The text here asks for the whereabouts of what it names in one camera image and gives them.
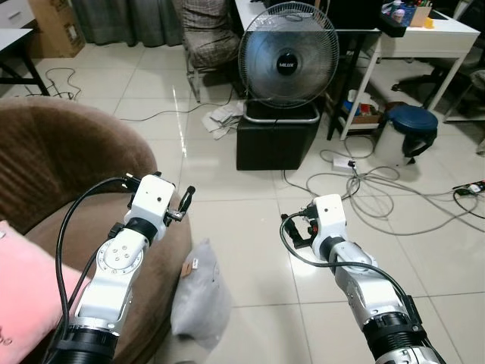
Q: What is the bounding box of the grey pillow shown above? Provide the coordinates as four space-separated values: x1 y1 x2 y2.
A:
171 239 232 350

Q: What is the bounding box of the round brown velvet sofa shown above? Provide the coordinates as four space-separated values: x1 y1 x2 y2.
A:
0 97 194 364

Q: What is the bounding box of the pink pillow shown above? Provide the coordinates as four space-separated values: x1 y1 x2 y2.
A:
0 220 92 361

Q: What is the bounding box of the white power strip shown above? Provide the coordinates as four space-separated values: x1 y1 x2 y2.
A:
333 155 357 171

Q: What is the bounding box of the crumpled white cloth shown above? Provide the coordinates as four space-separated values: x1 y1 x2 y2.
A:
201 102 245 140

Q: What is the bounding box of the black box ottoman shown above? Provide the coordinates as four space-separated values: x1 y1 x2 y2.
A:
236 114 322 171

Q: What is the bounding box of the black power strip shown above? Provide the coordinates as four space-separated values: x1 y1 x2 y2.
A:
453 180 485 199

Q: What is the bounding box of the plaid cushioned chair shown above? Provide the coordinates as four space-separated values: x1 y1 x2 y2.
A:
176 0 243 103

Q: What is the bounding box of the black round cage fan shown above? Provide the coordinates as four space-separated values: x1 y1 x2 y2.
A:
237 2 340 122

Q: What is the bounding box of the grey curtain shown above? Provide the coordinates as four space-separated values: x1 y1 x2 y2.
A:
72 0 183 46

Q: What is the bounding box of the black office chair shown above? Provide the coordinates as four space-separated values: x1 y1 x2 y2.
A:
394 45 459 99

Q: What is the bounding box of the brown cardboard box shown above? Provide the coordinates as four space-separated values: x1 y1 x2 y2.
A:
27 0 86 58

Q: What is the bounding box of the black desk organiser tray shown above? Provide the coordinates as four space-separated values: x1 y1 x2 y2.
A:
379 4 416 37

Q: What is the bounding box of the white desk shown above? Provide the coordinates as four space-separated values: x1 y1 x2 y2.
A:
235 0 482 141

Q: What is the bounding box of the small brown box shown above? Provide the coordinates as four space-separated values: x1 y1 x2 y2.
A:
409 5 433 27

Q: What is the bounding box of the white drawer cabinet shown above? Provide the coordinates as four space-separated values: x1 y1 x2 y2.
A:
0 0 35 30

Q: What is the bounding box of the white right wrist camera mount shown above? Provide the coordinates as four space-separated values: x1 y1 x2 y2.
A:
311 194 348 245

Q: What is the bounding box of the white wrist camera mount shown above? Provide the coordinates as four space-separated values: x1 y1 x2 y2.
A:
127 173 177 228
311 194 348 245

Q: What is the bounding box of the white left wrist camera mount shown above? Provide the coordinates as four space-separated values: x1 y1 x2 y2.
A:
127 173 177 228

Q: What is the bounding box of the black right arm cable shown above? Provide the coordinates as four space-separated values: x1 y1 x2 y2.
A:
279 215 425 364

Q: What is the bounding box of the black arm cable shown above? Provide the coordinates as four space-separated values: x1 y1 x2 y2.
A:
45 176 141 364
279 215 425 364

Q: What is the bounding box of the thin black floor cable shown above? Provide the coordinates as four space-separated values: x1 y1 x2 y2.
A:
114 89 245 124

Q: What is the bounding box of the grey floor cable tangle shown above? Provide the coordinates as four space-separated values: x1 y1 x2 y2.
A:
284 148 485 236

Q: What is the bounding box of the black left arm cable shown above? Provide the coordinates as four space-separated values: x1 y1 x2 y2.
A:
45 176 141 364

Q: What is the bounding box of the black coiled floor cable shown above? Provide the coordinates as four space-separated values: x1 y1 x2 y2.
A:
45 67 83 101

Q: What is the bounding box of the grey metal frame chair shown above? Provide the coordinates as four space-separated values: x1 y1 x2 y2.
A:
442 67 485 126

